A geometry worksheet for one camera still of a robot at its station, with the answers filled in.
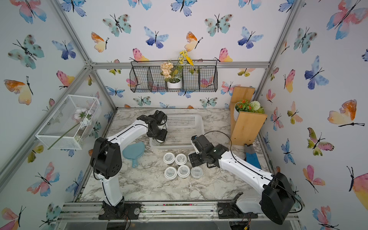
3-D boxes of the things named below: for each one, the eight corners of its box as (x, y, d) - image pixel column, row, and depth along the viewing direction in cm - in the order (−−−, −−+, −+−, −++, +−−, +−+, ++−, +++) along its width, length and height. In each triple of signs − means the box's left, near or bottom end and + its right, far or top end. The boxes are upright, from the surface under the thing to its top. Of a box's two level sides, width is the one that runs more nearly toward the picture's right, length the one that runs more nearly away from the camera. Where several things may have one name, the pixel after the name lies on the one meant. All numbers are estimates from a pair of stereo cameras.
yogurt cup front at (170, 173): (165, 182, 85) (163, 177, 79) (166, 171, 90) (164, 166, 84) (176, 182, 85) (175, 177, 79) (177, 171, 90) (176, 166, 84)
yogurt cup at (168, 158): (164, 167, 91) (162, 162, 85) (165, 157, 95) (163, 152, 89) (174, 167, 91) (173, 161, 85) (175, 157, 95) (174, 152, 89)
